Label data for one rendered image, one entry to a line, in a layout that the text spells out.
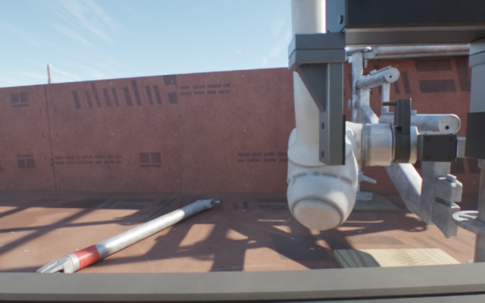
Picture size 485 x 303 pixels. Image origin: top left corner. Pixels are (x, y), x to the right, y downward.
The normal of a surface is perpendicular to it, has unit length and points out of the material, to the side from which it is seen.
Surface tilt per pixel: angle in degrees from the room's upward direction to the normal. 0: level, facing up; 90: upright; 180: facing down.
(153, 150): 90
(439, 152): 90
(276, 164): 90
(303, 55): 90
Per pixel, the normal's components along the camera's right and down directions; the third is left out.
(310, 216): -0.34, 0.61
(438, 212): -1.00, 0.04
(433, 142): -0.44, 0.11
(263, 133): -0.13, 0.11
